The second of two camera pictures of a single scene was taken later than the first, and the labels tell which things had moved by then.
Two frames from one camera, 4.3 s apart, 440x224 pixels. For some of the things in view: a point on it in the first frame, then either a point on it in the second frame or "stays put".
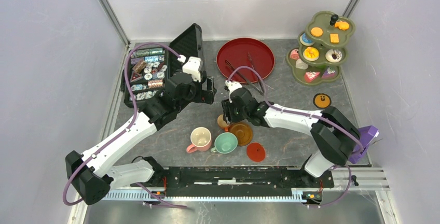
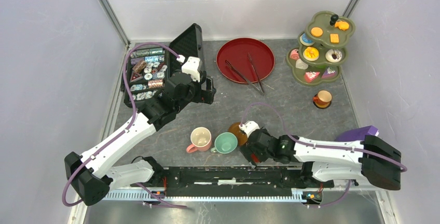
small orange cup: x=222 y=123 -> x=323 y=97
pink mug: x=201 y=139 stays put
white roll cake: x=301 y=65 stays put
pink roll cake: x=294 y=54 stays put
